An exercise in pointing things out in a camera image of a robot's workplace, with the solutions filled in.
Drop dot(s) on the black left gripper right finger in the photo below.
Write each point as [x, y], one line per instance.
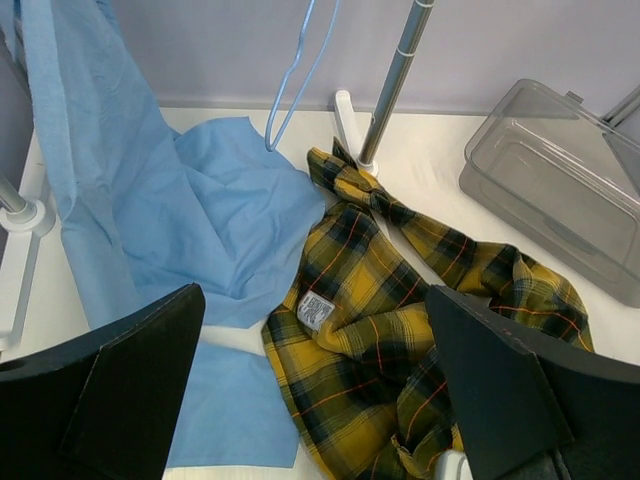
[529, 406]

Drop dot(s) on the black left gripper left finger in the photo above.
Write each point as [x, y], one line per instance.
[103, 405]

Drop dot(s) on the yellow plaid shirt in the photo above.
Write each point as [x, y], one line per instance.
[351, 345]

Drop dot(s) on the light blue shirt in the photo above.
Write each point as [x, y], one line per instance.
[145, 210]

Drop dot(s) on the clear plastic bin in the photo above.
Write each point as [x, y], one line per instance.
[565, 179]

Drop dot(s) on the aluminium frame post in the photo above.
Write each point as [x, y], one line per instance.
[624, 109]

